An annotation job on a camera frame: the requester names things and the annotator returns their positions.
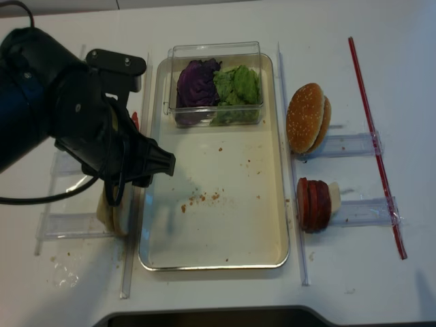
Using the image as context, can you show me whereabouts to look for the metal tray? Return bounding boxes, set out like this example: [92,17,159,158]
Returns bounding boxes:
[138,55,290,271]

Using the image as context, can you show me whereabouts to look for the left tomato slices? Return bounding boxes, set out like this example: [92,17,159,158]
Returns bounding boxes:
[131,112,139,130]

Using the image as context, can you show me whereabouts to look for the bun half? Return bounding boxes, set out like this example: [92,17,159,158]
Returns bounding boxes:
[96,189,114,232]
[113,183,132,236]

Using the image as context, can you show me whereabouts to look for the sesame burger bun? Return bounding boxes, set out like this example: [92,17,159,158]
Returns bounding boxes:
[286,82,332,155]

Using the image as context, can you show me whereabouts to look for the clear plastic container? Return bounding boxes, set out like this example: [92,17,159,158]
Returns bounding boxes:
[166,42,264,128]

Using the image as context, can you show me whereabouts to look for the right bun pusher rail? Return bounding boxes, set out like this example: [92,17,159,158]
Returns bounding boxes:
[296,132,384,161]

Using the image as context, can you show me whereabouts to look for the clear strip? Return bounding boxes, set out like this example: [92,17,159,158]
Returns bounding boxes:
[277,42,311,287]
[33,43,88,257]

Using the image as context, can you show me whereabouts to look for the green lettuce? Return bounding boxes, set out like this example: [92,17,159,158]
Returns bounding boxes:
[211,65,260,125]

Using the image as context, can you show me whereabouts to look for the purple cabbage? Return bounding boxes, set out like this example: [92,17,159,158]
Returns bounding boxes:
[175,59,221,127]

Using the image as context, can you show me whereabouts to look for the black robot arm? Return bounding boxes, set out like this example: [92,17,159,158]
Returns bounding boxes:
[1,27,176,187]

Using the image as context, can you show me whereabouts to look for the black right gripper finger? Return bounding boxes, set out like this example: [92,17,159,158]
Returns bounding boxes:
[134,132,176,187]

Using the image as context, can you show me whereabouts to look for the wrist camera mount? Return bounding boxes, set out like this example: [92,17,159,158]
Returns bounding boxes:
[86,49,146,107]

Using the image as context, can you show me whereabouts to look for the white pusher block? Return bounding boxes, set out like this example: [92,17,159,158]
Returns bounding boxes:
[328,182,341,215]

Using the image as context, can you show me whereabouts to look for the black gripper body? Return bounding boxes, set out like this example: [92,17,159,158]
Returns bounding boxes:
[47,64,144,187]

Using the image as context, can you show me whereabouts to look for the right patty pusher rail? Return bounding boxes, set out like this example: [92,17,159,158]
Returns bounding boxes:
[328,198,403,228]

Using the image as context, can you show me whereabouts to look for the red plastic strip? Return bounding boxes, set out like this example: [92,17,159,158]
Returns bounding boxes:
[348,37,407,260]

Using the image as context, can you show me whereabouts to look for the bun pusher rail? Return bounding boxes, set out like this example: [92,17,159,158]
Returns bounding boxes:
[296,132,384,161]
[36,213,114,241]

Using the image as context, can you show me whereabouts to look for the right inner clear strip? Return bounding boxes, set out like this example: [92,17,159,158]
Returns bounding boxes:
[277,42,311,287]

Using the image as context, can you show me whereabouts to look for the black cable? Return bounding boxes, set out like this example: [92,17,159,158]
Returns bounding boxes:
[0,0,140,207]

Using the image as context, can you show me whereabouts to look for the left bun pusher rail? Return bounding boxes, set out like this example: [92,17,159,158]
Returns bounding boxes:
[36,213,114,241]

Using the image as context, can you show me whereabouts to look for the left outer clear strip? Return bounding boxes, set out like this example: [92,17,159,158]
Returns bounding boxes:
[33,43,88,257]

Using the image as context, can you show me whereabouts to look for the sliced meat patties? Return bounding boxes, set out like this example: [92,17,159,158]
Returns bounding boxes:
[297,178,332,234]

